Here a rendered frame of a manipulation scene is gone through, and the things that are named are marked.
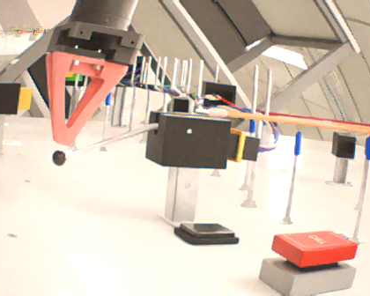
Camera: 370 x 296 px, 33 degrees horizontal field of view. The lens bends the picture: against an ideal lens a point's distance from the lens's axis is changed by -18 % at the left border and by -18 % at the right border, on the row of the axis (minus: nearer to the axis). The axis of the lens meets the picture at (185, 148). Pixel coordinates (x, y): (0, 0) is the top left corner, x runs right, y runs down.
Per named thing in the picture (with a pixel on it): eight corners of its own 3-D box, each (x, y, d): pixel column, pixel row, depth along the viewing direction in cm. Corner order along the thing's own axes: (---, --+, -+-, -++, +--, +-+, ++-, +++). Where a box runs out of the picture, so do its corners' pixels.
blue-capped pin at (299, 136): (276, 221, 65) (289, 129, 64) (288, 221, 66) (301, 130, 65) (283, 225, 64) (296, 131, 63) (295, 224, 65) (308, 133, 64)
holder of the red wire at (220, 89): (220, 143, 132) (226, 83, 131) (230, 152, 119) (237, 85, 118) (192, 140, 132) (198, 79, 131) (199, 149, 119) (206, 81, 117)
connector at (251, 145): (193, 149, 63) (197, 125, 63) (240, 156, 66) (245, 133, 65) (210, 155, 61) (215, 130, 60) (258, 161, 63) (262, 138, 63)
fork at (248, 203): (243, 208, 72) (258, 65, 70) (236, 204, 73) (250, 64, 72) (260, 207, 72) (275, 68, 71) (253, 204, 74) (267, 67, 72)
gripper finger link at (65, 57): (85, 145, 62) (114, 43, 62) (105, 158, 56) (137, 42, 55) (23, 129, 60) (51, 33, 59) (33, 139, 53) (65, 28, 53)
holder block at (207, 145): (144, 158, 63) (149, 110, 62) (206, 161, 65) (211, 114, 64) (161, 166, 59) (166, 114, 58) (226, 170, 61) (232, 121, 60)
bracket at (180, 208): (156, 216, 64) (161, 159, 63) (181, 217, 65) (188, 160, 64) (174, 228, 60) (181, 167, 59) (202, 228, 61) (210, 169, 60)
